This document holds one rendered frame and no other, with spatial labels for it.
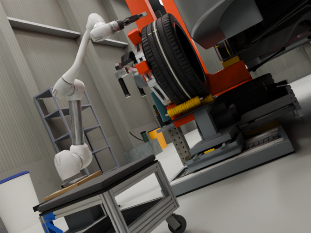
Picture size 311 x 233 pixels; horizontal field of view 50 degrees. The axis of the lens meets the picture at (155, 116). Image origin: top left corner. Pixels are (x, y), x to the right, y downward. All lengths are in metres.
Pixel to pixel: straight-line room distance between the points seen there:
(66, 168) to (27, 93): 4.21
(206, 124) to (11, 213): 3.23
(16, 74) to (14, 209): 2.96
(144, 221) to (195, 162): 1.03
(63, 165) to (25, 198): 2.25
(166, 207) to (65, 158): 1.47
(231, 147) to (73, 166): 1.24
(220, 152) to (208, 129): 0.30
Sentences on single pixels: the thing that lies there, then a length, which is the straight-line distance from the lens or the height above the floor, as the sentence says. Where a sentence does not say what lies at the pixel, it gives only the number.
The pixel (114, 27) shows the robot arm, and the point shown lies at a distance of 2.49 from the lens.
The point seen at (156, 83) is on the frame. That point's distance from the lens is 2.26.
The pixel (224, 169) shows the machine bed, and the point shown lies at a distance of 2.02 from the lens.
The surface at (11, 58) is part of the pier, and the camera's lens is 7.01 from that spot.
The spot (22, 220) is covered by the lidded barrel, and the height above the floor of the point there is 0.12.
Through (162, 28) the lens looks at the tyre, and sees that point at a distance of 2.26.
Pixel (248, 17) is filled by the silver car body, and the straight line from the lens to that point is 1.95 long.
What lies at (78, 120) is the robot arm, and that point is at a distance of 2.82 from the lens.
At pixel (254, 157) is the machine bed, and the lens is 1.99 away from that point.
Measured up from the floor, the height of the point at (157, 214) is 0.13.
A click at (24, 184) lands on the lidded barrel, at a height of 0.55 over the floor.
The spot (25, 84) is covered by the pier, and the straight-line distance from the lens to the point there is 6.80.
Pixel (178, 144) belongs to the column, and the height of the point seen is 0.25.
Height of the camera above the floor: 0.40
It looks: 3 degrees up
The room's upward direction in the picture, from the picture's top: 24 degrees counter-clockwise
